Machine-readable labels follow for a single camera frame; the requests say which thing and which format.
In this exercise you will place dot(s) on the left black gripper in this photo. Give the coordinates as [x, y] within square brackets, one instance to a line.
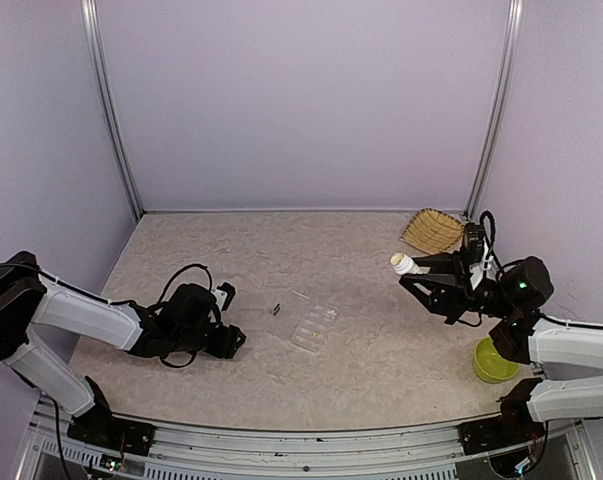
[226, 345]

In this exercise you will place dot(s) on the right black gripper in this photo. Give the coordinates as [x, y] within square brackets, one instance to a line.
[452, 293]

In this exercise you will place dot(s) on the white pill bottle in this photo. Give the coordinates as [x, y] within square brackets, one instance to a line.
[403, 264]

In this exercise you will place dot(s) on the clear plastic pill organizer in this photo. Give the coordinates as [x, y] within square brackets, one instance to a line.
[292, 313]

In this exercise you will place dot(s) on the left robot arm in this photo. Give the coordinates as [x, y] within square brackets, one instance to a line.
[188, 320]

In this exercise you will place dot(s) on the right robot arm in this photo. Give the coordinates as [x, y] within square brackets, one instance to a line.
[525, 335]

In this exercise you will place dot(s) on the woven bamboo tray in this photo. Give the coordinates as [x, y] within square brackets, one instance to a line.
[432, 231]

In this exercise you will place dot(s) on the lime green bowl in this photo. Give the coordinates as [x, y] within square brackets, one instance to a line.
[489, 366]

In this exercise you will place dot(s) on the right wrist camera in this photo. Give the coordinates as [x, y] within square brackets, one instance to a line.
[476, 250]

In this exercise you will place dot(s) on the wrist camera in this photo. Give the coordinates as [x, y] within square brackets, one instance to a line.
[476, 250]
[224, 295]

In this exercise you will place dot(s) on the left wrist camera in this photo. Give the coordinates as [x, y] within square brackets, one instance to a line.
[224, 295]

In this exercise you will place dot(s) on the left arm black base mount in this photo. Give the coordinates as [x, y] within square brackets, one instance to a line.
[99, 427]

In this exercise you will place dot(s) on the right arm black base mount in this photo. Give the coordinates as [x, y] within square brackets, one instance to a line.
[512, 426]

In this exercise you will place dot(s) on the front aluminium rail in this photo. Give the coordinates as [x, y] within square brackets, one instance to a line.
[182, 451]

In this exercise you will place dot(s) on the left aluminium frame post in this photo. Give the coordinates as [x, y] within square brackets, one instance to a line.
[95, 44]

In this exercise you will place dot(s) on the aluminium frame post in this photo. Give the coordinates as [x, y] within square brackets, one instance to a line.
[498, 107]
[95, 44]

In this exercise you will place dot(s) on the right aluminium frame post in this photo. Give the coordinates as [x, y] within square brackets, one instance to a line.
[498, 107]

